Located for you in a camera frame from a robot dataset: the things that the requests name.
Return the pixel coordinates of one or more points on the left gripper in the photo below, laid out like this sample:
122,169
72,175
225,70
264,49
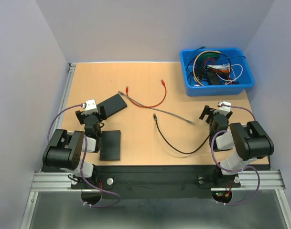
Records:
80,117

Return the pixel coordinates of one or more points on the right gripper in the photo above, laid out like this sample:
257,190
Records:
208,110

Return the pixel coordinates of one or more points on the black network switch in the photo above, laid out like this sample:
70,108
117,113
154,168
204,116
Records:
110,149
113,105

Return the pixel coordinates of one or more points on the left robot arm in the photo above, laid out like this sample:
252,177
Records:
64,150

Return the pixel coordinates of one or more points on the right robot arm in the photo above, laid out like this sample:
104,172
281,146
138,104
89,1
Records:
249,141

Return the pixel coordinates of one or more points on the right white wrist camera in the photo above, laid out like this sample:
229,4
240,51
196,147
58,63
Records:
224,107

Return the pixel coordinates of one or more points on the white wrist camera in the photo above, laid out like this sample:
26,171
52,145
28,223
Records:
224,107
90,107

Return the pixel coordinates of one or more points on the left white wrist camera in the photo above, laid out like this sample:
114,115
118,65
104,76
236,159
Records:
90,107

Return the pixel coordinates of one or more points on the aluminium frame rail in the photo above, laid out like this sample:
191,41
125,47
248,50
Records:
59,182

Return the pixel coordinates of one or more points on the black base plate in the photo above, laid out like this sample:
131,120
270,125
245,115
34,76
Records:
149,182

